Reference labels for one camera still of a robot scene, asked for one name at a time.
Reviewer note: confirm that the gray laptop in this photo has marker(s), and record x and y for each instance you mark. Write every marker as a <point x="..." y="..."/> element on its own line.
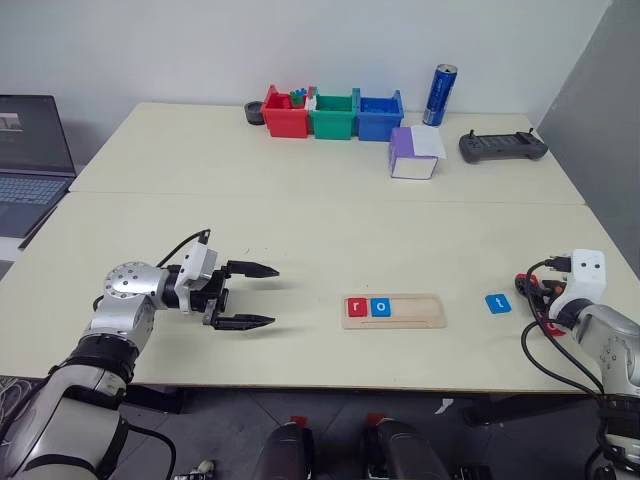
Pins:
<point x="30" y="165"/>

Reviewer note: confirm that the blue toy brick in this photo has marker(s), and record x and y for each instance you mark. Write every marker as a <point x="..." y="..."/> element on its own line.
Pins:
<point x="298" y="92"/>

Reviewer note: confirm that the white paper sheet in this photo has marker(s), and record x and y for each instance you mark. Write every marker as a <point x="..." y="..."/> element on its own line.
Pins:
<point x="427" y="141"/>

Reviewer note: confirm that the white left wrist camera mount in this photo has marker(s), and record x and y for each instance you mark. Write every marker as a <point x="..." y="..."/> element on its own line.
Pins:
<point x="196" y="267"/>

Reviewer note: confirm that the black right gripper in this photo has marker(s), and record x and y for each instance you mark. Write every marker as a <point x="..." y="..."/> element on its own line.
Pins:
<point x="552" y="292"/>

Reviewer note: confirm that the red letter r block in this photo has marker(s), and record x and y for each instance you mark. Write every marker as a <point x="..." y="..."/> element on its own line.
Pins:
<point x="356" y="308"/>

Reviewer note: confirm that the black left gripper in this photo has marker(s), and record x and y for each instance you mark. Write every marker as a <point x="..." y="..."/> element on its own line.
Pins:
<point x="212" y="295"/>

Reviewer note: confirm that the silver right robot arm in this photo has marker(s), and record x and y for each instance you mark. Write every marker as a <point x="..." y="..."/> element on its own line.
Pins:
<point x="610" y="345"/>

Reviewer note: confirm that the purple and white box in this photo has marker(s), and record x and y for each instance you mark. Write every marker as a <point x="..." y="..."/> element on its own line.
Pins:
<point x="402" y="150"/>

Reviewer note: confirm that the green toy brick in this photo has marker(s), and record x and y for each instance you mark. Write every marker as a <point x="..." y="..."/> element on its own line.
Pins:
<point x="298" y="101"/>

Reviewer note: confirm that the blue letter o block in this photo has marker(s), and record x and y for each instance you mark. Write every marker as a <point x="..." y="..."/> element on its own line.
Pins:
<point x="381" y="307"/>

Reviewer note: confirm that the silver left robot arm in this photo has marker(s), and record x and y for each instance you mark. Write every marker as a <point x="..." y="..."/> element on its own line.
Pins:
<point x="120" y="320"/>

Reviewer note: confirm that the white toy brick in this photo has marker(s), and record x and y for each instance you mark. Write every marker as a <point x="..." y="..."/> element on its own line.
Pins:
<point x="311" y="102"/>

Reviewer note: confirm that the gray handheld controller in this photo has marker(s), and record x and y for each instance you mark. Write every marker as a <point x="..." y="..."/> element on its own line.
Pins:
<point x="500" y="148"/>

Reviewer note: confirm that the green plastic bin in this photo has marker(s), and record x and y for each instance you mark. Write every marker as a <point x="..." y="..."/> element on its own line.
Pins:
<point x="330" y="122"/>

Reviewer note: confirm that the white paper scrap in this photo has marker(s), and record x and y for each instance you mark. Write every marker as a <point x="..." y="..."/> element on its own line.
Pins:
<point x="444" y="406"/>

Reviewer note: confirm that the red plastic bin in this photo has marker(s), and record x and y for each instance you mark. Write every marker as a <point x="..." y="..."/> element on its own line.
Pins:
<point x="285" y="120"/>

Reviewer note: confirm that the blue plastic bin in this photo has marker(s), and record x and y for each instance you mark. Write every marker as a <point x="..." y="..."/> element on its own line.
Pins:
<point x="377" y="122"/>

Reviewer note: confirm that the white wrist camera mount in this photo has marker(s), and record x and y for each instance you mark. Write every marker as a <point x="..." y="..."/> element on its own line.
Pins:
<point x="585" y="275"/>
<point x="196" y="267"/>

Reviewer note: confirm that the black round container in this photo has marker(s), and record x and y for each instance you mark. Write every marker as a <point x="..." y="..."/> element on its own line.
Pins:
<point x="253" y="114"/>

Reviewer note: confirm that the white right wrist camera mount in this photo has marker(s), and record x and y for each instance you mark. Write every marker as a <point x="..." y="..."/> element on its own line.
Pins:
<point x="585" y="275"/>

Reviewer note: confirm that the blue letter t block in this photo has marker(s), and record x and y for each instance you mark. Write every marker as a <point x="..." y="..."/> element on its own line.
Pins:
<point x="498" y="304"/>

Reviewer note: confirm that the dark rounded shape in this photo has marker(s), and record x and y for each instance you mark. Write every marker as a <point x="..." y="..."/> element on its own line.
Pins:
<point x="287" y="452"/>
<point x="400" y="452"/>

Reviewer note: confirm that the wooden letter tray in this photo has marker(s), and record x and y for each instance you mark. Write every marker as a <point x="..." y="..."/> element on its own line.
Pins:
<point x="420" y="312"/>

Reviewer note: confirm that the blue drink can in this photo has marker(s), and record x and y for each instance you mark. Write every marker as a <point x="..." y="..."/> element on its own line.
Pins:
<point x="440" y="95"/>

